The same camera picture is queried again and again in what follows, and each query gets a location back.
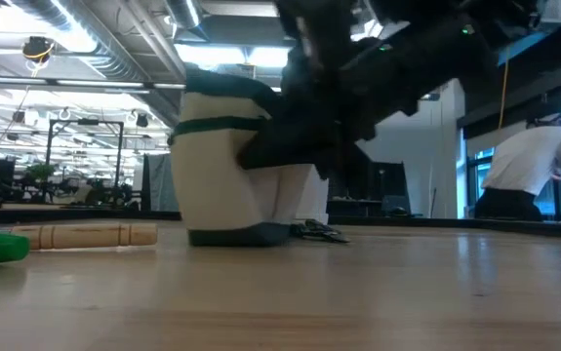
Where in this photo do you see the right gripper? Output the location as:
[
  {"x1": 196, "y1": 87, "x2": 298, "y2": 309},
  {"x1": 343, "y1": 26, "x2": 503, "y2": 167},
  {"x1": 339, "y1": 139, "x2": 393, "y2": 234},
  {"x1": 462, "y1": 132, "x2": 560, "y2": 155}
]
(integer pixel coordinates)
[{"x1": 237, "y1": 0, "x2": 425, "y2": 180}]

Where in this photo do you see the cream and green gardening bag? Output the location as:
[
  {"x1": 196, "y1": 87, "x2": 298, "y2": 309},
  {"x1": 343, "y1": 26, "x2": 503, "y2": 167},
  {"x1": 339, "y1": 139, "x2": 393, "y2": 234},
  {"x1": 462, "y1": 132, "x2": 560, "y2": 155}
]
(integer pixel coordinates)
[{"x1": 169, "y1": 67, "x2": 349, "y2": 248}]

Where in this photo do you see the bright ceiling light panel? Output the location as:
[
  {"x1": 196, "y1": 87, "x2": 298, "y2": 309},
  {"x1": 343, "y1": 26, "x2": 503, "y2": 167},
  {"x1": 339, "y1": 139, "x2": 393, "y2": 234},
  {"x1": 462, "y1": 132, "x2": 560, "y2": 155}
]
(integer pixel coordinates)
[{"x1": 175, "y1": 42, "x2": 294, "y2": 69}]

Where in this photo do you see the grey partition panel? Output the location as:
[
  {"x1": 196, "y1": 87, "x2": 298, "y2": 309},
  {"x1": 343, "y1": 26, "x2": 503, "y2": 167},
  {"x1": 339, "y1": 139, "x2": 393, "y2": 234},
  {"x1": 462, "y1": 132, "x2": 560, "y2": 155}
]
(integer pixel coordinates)
[{"x1": 141, "y1": 153, "x2": 181, "y2": 214}]

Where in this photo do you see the person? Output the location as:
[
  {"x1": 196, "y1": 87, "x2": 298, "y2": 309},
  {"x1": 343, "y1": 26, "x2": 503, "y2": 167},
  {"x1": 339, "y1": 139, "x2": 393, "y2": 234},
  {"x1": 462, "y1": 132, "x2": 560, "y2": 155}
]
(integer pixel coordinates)
[{"x1": 473, "y1": 100, "x2": 561, "y2": 223}]

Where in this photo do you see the leafy green potted plant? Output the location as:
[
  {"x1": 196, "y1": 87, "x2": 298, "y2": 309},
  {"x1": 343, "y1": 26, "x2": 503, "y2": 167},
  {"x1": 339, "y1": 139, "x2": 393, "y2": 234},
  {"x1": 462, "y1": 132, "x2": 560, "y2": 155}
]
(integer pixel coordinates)
[{"x1": 25, "y1": 163, "x2": 57, "y2": 194}]

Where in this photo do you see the black aluminium table frame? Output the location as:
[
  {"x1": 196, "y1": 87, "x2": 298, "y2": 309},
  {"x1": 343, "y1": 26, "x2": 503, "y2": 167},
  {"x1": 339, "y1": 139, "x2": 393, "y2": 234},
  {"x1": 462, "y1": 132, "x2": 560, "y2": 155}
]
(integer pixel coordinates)
[{"x1": 0, "y1": 207, "x2": 561, "y2": 241}]

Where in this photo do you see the silver round ceiling duct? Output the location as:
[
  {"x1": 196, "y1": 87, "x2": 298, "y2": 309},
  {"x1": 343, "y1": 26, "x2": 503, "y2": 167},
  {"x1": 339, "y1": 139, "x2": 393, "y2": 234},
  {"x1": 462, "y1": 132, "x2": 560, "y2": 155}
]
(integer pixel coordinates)
[{"x1": 165, "y1": 0, "x2": 202, "y2": 29}]

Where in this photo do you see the yellow hanging cable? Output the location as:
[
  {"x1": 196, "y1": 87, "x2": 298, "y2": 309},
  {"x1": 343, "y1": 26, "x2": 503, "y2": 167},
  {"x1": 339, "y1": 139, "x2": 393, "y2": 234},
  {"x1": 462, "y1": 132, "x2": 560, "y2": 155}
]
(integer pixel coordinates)
[{"x1": 498, "y1": 46, "x2": 512, "y2": 131}]

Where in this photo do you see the black room gantry frame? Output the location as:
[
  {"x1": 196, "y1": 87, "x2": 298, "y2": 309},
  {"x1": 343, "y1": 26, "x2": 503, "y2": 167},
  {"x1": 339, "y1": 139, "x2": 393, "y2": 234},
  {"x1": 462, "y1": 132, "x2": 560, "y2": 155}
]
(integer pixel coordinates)
[{"x1": 45, "y1": 119, "x2": 125, "y2": 196}]

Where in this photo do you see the wide trowel with wooden handle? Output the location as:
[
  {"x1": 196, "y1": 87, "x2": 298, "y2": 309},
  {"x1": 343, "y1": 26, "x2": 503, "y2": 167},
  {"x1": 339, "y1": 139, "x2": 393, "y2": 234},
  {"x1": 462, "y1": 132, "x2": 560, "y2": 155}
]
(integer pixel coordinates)
[{"x1": 10, "y1": 221, "x2": 159, "y2": 252}]

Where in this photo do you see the black ceiling cable reel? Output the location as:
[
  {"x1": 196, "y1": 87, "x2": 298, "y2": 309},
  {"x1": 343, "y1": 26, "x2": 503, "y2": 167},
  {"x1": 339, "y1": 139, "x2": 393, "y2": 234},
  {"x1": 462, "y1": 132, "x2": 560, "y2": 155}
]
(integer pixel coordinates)
[{"x1": 20, "y1": 35, "x2": 58, "y2": 64}]

